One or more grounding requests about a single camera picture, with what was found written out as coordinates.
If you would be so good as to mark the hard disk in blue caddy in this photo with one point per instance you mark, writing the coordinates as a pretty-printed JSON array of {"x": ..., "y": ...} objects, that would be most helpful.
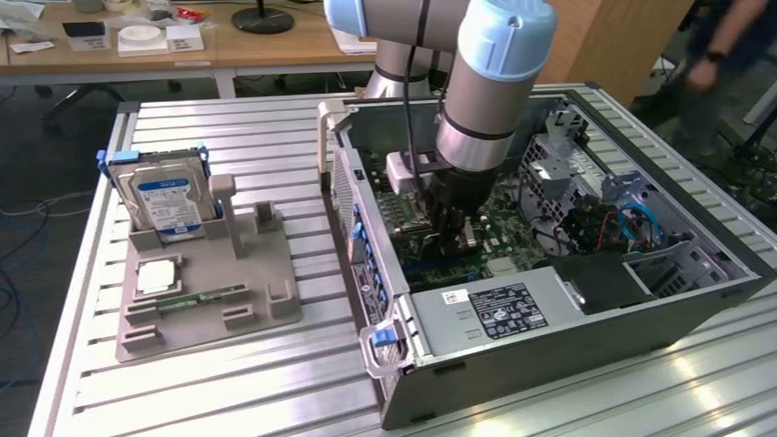
[{"x": 164, "y": 200}]

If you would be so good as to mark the white round dish on box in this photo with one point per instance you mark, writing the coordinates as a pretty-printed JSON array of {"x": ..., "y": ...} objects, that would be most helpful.
[{"x": 142, "y": 38}]

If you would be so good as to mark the small white box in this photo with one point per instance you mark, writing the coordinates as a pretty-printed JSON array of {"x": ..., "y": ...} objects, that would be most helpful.
[{"x": 182, "y": 38}]

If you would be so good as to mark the white desk frame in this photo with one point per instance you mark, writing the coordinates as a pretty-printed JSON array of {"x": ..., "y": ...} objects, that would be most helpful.
[{"x": 758, "y": 102}]

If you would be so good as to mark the person forearm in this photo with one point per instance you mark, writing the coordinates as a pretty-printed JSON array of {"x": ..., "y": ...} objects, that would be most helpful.
[{"x": 737, "y": 29}]

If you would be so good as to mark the black wristwatch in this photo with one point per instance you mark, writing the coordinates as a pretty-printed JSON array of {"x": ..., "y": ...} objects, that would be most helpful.
[{"x": 717, "y": 56}]

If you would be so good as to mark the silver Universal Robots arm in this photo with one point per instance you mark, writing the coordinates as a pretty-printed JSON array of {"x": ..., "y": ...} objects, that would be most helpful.
[{"x": 485, "y": 91}]

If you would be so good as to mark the open black PC case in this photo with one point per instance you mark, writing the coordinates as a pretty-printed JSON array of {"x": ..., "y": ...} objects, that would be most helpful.
[{"x": 546, "y": 364}]

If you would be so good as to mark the white box with black lid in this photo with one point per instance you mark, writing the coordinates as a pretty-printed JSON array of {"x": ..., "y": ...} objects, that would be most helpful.
[{"x": 86, "y": 36}]

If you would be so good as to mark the silver CPU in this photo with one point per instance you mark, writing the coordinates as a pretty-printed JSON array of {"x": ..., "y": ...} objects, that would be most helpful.
[{"x": 156, "y": 277}]

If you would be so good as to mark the grey parts rack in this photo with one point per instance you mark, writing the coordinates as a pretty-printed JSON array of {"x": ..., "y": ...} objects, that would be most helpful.
[{"x": 200, "y": 328}]

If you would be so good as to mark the wooden desk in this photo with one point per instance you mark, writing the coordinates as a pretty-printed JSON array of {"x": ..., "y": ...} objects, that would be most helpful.
[{"x": 242, "y": 50}]

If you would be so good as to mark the white paper stack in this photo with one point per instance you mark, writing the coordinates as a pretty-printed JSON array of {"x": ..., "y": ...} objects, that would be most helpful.
[{"x": 357, "y": 45}]

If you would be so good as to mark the person trunk and legs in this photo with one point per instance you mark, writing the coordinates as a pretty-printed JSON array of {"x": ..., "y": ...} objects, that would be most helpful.
[{"x": 698, "y": 118}]

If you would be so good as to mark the white paper label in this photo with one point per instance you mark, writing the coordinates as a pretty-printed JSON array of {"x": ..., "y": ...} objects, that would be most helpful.
[{"x": 30, "y": 46}]

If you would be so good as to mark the red packet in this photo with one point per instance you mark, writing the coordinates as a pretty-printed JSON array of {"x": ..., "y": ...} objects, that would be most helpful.
[{"x": 189, "y": 14}]

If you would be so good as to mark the silver drive cage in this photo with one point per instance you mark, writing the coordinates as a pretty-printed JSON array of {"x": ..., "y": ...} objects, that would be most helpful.
[{"x": 558, "y": 168}]

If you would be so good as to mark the green RAM stick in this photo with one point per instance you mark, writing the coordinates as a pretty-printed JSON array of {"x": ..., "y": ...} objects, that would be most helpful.
[{"x": 197, "y": 300}]

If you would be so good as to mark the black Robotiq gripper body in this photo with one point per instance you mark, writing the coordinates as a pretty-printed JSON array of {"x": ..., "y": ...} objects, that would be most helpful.
[{"x": 461, "y": 191}]

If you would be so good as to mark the green motherboard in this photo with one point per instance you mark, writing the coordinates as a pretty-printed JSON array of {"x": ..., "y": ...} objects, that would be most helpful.
[{"x": 509, "y": 236}]

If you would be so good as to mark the CPU socket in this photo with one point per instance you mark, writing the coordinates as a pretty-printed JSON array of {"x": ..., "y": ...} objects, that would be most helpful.
[{"x": 412, "y": 211}]

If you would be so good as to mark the wooden cabinet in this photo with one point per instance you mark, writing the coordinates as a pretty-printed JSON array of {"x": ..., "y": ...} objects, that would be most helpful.
[{"x": 606, "y": 41}]

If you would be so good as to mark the black round lamp base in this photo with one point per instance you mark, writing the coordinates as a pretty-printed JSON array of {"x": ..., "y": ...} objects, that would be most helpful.
[{"x": 262, "y": 20}]

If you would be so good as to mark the grey disk bay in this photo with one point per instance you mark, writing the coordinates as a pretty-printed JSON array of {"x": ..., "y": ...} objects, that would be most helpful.
[{"x": 673, "y": 273}]

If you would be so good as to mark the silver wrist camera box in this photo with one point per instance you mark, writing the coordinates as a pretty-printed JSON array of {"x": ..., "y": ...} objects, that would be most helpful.
[{"x": 404, "y": 175}]

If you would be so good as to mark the person bare hand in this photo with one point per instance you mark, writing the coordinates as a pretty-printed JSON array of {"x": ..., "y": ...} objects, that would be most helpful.
[{"x": 704, "y": 75}]

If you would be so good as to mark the grey power supply unit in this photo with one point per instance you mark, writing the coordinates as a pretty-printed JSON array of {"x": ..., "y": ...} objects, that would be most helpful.
[{"x": 442, "y": 328}]

